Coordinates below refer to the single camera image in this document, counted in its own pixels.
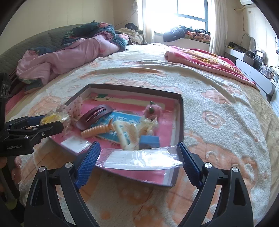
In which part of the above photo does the white curtain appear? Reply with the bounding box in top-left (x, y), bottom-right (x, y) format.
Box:
top-left (209, 0), bottom-right (231, 55)
top-left (142, 0), bottom-right (157, 44)

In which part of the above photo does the pink quilt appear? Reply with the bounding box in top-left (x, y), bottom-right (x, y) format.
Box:
top-left (16, 34), bottom-right (129, 85)

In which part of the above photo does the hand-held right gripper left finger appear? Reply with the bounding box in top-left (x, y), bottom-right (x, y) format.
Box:
top-left (24, 141), bottom-right (101, 227)

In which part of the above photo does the orange spiral hair claw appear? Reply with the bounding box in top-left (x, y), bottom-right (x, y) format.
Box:
top-left (81, 119), bottom-right (115, 138)

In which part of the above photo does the orange patterned cloth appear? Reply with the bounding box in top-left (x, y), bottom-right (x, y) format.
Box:
top-left (186, 31), bottom-right (211, 43)

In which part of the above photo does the cream hair claw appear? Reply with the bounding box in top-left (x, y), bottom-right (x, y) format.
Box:
top-left (112, 120), bottom-right (140, 150)

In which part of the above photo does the grey organizer box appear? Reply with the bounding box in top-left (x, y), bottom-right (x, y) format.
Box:
top-left (243, 50), bottom-right (268, 70)

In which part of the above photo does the white cabinet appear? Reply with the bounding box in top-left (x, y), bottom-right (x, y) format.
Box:
top-left (224, 47), bottom-right (276, 103)

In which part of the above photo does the dark clothes pile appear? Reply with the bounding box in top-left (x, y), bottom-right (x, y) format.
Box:
top-left (163, 25), bottom-right (190, 42)

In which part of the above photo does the striped pillow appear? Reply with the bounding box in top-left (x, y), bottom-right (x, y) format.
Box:
top-left (9, 70), bottom-right (24, 96)

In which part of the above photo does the dark floral quilt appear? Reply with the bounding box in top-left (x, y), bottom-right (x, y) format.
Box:
top-left (61, 21), bottom-right (129, 52)

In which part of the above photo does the black yellow tool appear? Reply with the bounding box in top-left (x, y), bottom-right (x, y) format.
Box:
top-left (228, 41), bottom-right (247, 53)

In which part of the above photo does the polka dot fabric scrunchie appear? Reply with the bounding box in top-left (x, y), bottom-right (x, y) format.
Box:
top-left (57, 100), bottom-right (84, 131)

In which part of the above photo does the small clear jewelry packet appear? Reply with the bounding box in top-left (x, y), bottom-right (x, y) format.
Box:
top-left (136, 116), bottom-right (159, 136)

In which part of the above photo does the window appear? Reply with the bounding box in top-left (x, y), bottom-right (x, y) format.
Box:
top-left (176, 0), bottom-right (215, 31)

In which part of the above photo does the small blue box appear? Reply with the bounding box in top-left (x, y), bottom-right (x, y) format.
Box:
top-left (139, 135), bottom-right (160, 150)

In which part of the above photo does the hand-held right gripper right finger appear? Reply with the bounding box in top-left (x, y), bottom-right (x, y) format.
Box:
top-left (177, 142), bottom-right (254, 227)

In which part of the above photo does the yellow item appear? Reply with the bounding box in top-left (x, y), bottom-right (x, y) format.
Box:
top-left (40, 111), bottom-right (71, 127)

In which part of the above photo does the person's left hand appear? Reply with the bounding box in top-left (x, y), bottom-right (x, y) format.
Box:
top-left (0, 157), bottom-right (22, 183)

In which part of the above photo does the green quilted headboard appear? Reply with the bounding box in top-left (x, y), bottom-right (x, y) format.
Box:
top-left (0, 24), bottom-right (88, 72)

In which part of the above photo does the pink fuzzy hair clip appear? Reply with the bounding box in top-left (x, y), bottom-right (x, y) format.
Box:
top-left (143, 101), bottom-right (162, 116)

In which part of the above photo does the pink printed blanket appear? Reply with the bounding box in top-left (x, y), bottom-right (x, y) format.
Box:
top-left (164, 45), bottom-right (259, 89)

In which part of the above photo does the cream clothes pile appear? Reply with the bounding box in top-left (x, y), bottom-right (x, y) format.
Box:
top-left (114, 27), bottom-right (143, 45)

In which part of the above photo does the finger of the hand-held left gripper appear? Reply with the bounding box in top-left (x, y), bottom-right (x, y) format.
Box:
top-left (26, 122), bottom-right (64, 140)
top-left (4, 115), bottom-right (49, 130)

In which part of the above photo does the dark cardboard box tray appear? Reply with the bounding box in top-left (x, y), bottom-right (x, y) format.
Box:
top-left (49, 83), bottom-right (184, 187)

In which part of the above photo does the pink sheet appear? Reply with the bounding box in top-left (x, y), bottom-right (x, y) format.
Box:
top-left (4, 87), bottom-right (42, 114)

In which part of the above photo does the maroon hair clip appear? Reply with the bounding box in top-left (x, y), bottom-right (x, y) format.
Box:
top-left (76, 104), bottom-right (114, 129)

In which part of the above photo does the long clear plastic packet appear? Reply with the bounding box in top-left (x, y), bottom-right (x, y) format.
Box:
top-left (96, 145), bottom-right (183, 171)

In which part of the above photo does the small clear card packet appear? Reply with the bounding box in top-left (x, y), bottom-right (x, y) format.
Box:
top-left (60, 137), bottom-right (91, 153)

